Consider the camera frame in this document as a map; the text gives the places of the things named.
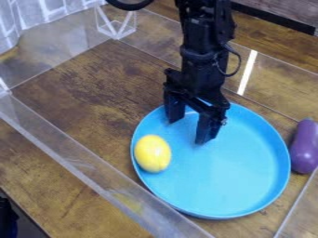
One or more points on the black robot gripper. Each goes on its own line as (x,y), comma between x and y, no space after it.
(196,87)

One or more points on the yellow lemon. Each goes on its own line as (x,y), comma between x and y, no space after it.
(153,153)

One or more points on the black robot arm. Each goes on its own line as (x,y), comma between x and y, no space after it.
(208,25)

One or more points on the blue round tray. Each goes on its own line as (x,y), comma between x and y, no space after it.
(228,178)

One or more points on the purple toy eggplant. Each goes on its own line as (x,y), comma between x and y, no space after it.
(304,148)

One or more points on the black baseboard strip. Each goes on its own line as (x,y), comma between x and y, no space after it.
(296,14)

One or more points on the dark object at table edge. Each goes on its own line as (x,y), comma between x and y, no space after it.
(9,219)

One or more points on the clear acrylic enclosure wall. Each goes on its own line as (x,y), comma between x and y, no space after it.
(76,90)

